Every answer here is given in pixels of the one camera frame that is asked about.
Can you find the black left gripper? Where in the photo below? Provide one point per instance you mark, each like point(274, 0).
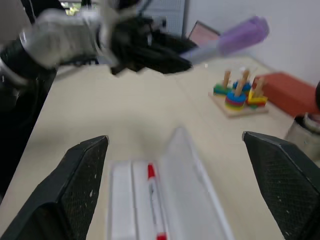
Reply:
point(130, 37)

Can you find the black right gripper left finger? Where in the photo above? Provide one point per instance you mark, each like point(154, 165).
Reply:
point(75, 180)

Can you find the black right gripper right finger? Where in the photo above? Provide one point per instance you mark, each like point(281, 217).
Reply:
point(282, 175)

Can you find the purple marker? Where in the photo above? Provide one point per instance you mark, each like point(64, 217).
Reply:
point(240, 37)

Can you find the red marker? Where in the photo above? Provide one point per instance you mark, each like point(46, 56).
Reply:
point(151, 175)

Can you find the clear plastic pencil case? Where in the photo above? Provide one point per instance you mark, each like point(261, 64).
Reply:
point(185, 190)

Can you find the white slatted panel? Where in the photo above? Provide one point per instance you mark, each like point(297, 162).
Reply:
point(165, 12)

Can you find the metal can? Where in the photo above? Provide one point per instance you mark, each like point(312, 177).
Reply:
point(303, 135)

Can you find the green red block stack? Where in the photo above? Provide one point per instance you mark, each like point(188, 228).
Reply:
point(220, 90)

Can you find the yellow red square block stack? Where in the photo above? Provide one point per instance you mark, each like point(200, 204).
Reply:
point(256, 100)

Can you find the red box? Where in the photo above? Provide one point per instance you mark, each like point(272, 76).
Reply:
point(287, 92)

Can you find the dark robot body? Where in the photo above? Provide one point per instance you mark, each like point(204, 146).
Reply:
point(17, 120)

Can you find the dark round object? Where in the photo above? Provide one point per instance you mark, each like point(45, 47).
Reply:
point(318, 96)

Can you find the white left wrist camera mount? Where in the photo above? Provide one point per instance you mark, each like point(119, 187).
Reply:
point(106, 32)

